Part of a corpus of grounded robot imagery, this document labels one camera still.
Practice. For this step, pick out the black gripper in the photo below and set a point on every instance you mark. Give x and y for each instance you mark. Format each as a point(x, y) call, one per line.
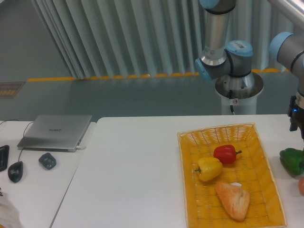
point(296, 114)

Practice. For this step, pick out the red bell pepper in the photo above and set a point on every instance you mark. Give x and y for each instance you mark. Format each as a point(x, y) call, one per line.
point(226, 154)

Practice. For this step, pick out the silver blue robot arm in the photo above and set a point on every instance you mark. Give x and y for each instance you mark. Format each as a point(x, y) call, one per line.
point(229, 64)

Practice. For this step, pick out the green bell pepper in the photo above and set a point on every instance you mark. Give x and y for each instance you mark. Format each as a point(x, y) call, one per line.
point(293, 161)

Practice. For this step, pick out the yellow bell pepper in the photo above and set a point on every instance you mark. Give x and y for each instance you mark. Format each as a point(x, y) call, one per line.
point(209, 168)

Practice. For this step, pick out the orange fruit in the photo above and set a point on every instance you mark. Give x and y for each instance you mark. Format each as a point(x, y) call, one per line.
point(301, 185)

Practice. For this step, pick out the yellow wicker basket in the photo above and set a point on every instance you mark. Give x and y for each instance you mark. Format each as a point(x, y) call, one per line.
point(251, 169)

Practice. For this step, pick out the bread roll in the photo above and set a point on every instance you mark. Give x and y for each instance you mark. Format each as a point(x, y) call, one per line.
point(234, 199)

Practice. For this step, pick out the silver laptop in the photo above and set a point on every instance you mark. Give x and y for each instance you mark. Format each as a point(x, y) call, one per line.
point(58, 133)

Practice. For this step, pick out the small black device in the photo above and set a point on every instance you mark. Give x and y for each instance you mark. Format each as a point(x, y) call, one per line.
point(47, 161)

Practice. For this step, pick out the black computer mouse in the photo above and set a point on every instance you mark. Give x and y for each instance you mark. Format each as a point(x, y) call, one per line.
point(15, 172)

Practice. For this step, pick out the black keyboard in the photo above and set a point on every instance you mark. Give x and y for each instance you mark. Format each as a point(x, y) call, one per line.
point(4, 156)

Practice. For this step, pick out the white cloth sleeve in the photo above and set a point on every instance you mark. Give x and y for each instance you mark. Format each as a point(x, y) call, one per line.
point(9, 215)

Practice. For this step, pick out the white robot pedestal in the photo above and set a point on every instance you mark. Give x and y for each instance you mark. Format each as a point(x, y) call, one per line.
point(239, 94)

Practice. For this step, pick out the metal frame bar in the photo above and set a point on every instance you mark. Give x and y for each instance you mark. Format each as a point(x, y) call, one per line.
point(292, 9)

